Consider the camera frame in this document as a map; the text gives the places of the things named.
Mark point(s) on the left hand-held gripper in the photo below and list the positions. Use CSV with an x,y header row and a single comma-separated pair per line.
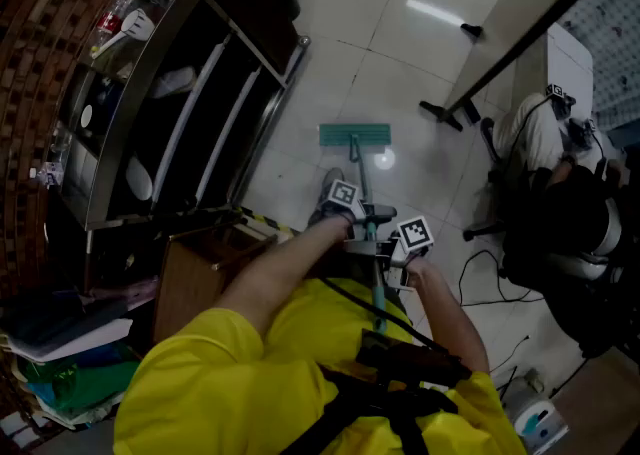
x,y
343,193

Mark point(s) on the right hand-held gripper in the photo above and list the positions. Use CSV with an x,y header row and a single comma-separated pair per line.
x,y
415,234

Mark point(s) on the teal mop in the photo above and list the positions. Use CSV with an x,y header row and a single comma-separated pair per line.
x,y
355,134

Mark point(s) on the person's right forearm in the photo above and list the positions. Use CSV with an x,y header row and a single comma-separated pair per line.
x,y
450,313

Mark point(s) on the person's left forearm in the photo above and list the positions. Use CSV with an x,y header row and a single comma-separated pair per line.
x,y
285,273

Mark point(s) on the person's grey shoe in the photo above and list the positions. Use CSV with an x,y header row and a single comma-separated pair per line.
x,y
334,174

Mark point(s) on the yellow black striped strip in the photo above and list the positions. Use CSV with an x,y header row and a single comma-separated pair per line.
x,y
270,223

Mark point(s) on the brown wooden box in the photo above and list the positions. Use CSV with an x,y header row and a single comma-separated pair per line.
x,y
190,283

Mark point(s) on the black office chair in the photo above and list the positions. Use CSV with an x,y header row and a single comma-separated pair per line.
x,y
575,263

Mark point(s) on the person's yellow shirt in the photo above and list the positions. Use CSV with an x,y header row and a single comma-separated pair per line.
x,y
210,393

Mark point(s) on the white oval plate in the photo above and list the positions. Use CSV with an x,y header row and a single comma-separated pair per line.
x,y
139,178
172,82

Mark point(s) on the white cabinet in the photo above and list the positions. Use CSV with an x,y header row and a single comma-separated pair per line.
x,y
570,58

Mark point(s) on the white round appliance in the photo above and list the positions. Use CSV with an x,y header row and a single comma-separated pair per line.
x,y
537,418

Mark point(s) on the beige partition board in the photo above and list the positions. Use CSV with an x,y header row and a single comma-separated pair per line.
x,y
525,8

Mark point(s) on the metal shelf cart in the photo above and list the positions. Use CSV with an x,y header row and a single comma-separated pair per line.
x,y
135,93

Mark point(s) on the stack of white papers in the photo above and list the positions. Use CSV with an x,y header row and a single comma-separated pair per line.
x,y
75,340

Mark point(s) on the white plastic spatula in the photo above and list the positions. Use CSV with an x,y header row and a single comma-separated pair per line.
x,y
137,25

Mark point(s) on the clear bottle with red label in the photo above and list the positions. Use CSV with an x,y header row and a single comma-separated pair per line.
x,y
111,18

